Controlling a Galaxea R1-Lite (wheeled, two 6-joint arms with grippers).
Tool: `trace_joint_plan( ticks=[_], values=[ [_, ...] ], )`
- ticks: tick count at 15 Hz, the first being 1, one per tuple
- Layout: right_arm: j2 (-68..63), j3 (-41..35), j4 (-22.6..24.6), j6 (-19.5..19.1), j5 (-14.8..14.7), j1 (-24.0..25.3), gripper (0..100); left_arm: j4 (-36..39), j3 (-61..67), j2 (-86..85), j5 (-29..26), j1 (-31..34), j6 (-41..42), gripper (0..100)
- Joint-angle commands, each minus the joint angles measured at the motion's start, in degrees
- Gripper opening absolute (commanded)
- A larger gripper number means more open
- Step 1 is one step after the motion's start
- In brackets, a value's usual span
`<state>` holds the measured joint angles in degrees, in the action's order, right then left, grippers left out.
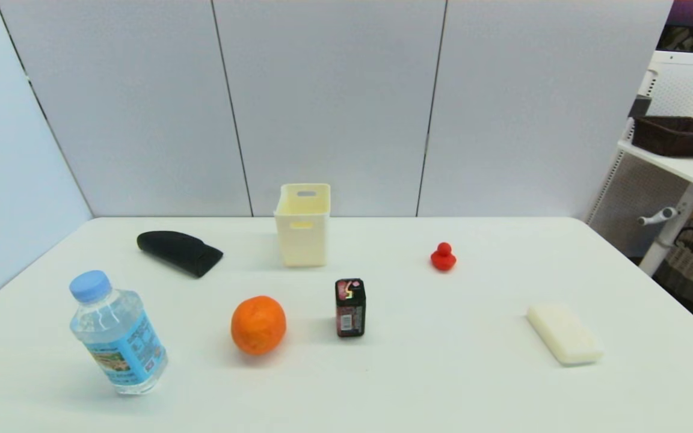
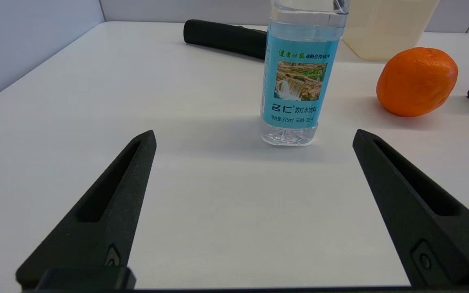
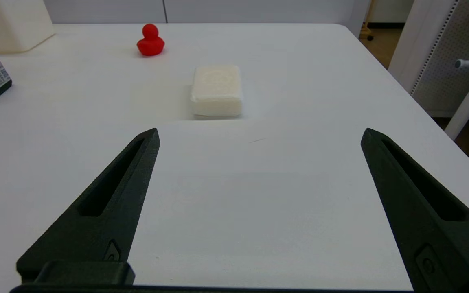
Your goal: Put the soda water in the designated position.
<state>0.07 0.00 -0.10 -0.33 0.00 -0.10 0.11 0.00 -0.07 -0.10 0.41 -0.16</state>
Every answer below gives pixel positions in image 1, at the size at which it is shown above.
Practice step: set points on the clear water bottle blue label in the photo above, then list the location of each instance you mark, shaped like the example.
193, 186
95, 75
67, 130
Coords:
119, 337

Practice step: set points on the cream plastic storage bin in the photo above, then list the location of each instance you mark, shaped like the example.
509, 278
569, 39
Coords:
302, 240

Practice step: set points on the small black drink carton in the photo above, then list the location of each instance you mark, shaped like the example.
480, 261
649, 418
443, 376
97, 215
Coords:
350, 313

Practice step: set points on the red rubber duck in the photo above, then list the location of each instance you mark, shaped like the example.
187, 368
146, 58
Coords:
443, 259

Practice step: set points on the orange fruit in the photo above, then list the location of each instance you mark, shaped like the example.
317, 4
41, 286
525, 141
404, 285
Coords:
258, 325

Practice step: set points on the black fabric pouch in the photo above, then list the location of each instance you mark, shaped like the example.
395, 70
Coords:
178, 249

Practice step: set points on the white rectangular sponge block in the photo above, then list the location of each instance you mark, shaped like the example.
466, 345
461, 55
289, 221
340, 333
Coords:
565, 334

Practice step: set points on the white shelf rack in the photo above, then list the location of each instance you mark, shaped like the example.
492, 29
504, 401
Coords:
629, 189

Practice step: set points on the small black box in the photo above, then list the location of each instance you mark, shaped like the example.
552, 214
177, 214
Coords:
640, 107

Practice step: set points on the dark brown woven basket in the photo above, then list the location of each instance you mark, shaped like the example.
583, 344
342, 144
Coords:
674, 137

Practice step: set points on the white side desk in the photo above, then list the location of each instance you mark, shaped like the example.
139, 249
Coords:
686, 169

